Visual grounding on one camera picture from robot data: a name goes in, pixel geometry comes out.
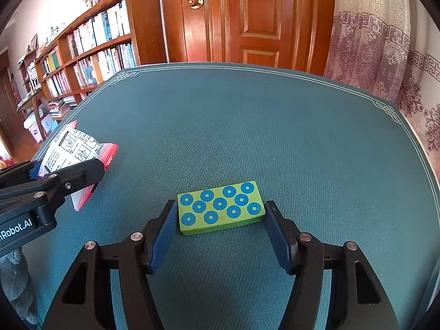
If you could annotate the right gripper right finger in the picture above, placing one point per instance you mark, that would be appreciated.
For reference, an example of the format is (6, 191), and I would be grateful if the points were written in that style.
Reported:
(357, 298)

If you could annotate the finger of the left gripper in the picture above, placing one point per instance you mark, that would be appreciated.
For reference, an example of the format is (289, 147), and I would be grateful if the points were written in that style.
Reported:
(72, 178)
(19, 173)

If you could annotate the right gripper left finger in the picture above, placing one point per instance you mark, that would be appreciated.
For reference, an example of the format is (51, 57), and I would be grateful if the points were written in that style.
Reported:
(84, 297)

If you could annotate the red white snack packet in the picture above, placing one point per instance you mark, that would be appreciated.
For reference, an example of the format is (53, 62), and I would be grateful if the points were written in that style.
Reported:
(71, 146)

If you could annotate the green dotted small box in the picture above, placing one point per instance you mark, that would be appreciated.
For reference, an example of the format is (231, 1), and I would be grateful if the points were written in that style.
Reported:
(224, 207)

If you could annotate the teal table mat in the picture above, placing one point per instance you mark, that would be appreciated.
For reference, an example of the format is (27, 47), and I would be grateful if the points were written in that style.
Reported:
(341, 165)

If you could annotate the wooden bookshelf with books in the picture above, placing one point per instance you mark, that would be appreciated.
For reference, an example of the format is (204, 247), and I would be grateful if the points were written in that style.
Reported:
(111, 36)

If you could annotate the brass door knob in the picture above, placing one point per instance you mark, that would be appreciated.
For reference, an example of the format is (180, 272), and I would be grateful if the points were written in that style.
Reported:
(195, 4)

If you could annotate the white purple patterned curtain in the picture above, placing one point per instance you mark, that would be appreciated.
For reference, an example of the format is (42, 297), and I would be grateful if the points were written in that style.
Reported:
(390, 48)

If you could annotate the brown wooden door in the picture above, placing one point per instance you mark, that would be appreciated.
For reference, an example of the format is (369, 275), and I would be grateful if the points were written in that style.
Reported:
(292, 34)

